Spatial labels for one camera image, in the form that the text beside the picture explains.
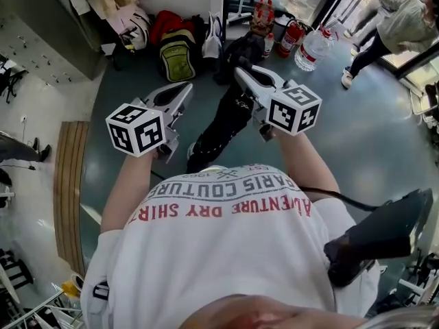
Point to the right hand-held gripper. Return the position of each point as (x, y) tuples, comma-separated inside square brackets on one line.
[(295, 111)]

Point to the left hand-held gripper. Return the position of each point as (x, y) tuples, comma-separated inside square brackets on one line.
[(133, 132)]

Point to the black coat rack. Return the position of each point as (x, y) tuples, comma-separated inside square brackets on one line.
[(223, 5)]

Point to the person's right forearm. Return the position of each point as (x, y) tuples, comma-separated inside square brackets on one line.
[(308, 163)]

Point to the person's left forearm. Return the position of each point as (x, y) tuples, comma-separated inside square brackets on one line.
[(127, 190)]

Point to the green and black rucksack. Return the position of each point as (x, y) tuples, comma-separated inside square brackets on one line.
[(176, 62)]

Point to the white bottle with red cap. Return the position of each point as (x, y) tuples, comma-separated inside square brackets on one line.
[(268, 46)]

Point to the red fire extinguisher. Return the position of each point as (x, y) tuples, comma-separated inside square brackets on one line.
[(289, 39)]

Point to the person's white shoe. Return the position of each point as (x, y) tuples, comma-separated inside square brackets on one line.
[(216, 167), (191, 151)]

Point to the white plastic bag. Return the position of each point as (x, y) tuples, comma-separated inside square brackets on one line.
[(212, 39)]

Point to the large clear water bottle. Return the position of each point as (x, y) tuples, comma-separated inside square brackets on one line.
[(313, 51)]

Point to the dark waste bin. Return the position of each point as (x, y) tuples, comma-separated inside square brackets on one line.
[(282, 21)]

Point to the red gift bag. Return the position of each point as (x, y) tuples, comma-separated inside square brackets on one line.
[(263, 15)]

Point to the white and black bag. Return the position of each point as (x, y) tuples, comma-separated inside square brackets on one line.
[(137, 33)]

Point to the pink garment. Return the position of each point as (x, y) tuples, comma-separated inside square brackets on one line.
[(118, 15)]

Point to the grey locker cabinet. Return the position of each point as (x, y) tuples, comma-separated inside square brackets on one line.
[(41, 36)]

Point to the wooden slatted board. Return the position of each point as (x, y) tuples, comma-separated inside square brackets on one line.
[(70, 201)]

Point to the person's white printed t-shirt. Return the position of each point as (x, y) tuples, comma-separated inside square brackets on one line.
[(219, 252)]

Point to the black office chair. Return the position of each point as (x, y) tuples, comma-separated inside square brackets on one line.
[(10, 77)]

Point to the black box device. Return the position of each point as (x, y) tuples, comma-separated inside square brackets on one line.
[(384, 228)]

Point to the black waist pouch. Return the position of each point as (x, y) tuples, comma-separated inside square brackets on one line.
[(346, 274)]

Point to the yellow container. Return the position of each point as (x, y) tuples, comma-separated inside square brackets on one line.
[(70, 288)]

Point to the person's chin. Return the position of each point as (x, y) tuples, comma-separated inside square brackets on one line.
[(271, 315)]

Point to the black stool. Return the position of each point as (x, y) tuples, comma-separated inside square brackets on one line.
[(17, 273)]

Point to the white wall socket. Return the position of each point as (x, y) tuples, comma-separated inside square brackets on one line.
[(23, 119)]

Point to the black chair with metal frame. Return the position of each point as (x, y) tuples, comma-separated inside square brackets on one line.
[(427, 105)]

